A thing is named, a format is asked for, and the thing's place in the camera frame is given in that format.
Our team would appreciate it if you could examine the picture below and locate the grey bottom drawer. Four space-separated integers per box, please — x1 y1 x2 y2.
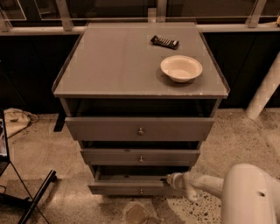
88 165 189 196

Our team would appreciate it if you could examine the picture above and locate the grey drawer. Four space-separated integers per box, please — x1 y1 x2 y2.
66 117 214 142
80 149 200 166
88 165 189 196

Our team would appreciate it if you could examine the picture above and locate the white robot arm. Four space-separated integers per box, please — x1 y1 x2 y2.
166 164 280 224

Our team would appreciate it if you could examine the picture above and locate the grey middle drawer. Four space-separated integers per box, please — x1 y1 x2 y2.
80 149 200 166

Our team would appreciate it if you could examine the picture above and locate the grey drawer cabinet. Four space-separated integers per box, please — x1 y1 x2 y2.
52 22 231 182

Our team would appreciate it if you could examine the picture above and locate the grey top drawer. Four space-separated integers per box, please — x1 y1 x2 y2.
66 117 214 142

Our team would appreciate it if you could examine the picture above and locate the white bowl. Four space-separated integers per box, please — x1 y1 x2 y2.
160 55 203 83

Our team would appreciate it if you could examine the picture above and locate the dark snack bar wrapper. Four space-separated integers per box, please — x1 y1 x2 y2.
150 35 179 50

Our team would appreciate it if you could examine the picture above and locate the white diagonal pillar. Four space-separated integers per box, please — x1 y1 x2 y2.
245 52 280 120

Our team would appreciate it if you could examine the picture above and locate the beige cloth bag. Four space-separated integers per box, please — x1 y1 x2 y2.
3 108 39 137

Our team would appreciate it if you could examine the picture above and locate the black tripod stand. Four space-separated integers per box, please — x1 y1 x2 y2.
0 109 57 224

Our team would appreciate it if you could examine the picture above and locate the metal window railing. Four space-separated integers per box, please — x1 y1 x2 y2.
0 0 280 35

